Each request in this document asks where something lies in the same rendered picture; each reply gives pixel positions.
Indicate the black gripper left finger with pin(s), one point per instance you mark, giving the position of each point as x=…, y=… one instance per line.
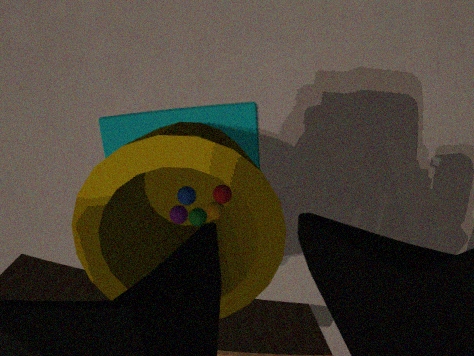
x=173, y=311

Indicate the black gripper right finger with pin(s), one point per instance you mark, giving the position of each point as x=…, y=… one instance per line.
x=390, y=298

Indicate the purple marble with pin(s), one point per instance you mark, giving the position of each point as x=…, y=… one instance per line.
x=178, y=214

